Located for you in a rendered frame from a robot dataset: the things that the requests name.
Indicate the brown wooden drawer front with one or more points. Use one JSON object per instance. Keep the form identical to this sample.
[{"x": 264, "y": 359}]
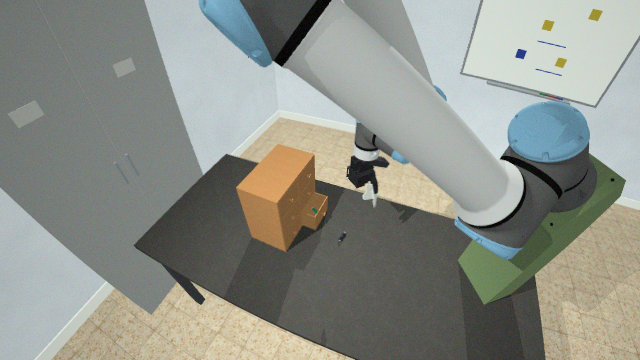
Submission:
[
  {"x": 306, "y": 175},
  {"x": 290, "y": 196},
  {"x": 292, "y": 233},
  {"x": 306, "y": 193},
  {"x": 308, "y": 216},
  {"x": 290, "y": 216}
]

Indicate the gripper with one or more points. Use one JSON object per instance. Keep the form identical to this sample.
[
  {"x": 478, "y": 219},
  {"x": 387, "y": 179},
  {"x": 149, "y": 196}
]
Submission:
[{"x": 365, "y": 174}]

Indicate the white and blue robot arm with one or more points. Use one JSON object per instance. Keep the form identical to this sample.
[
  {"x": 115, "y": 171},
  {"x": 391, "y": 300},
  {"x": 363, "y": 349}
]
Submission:
[{"x": 348, "y": 61}]

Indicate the tan wooden chest of drawers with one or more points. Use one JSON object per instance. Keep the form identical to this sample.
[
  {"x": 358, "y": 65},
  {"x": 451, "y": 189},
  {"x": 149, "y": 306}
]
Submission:
[{"x": 263, "y": 188}]

